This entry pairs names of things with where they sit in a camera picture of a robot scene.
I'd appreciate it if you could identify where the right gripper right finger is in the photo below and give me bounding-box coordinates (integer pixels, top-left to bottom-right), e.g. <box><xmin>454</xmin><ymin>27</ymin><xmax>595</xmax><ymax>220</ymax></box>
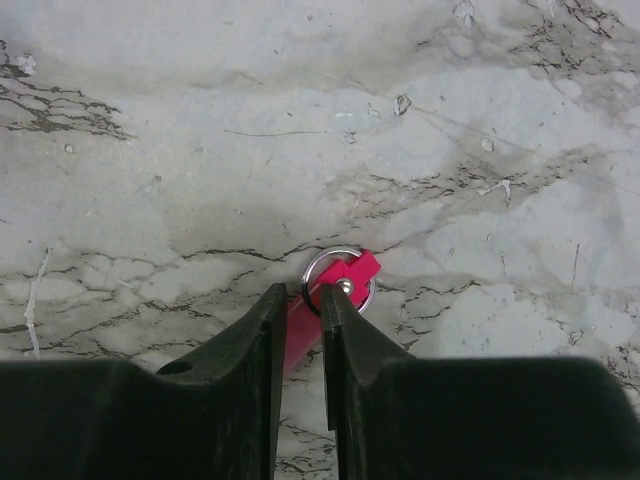
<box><xmin>321</xmin><ymin>286</ymin><xmax>639</xmax><ymax>479</ymax></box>

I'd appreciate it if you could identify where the pink keyring tag with ring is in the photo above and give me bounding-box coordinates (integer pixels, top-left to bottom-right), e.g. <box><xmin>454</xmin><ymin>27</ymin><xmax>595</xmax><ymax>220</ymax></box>
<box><xmin>280</xmin><ymin>246</ymin><xmax>382</xmax><ymax>372</ymax></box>

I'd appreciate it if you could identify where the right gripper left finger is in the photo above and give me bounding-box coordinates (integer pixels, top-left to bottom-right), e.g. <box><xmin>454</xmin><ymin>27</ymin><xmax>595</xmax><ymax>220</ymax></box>
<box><xmin>1</xmin><ymin>284</ymin><xmax>287</xmax><ymax>479</ymax></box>

